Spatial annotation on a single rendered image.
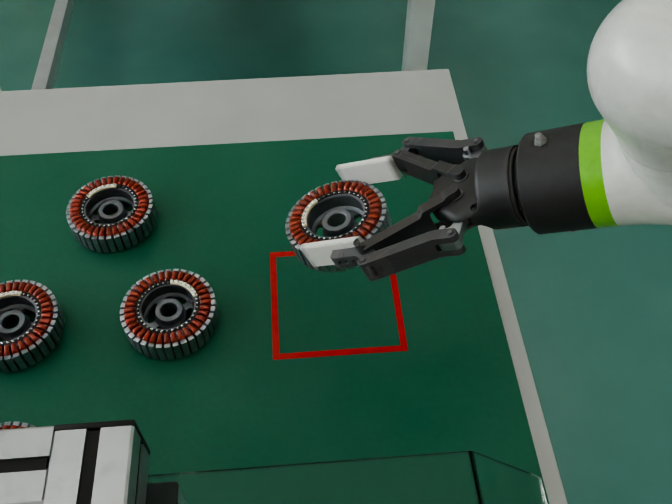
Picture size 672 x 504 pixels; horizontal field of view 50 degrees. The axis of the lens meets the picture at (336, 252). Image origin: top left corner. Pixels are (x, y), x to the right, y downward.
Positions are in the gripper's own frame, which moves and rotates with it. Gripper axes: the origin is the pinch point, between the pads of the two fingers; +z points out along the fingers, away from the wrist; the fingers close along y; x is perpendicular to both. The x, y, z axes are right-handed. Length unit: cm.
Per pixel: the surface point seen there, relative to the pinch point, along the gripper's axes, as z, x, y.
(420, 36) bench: 25, -29, 86
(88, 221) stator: 36.2, 4.6, 0.0
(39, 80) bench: 133, -8, 82
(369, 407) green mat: 1.7, -18.5, -12.5
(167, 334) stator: 21.0, -3.6, -12.6
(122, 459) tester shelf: -8.4, 17.3, -37.4
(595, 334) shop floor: 3, -102, 59
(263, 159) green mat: 23.8, -5.9, 20.5
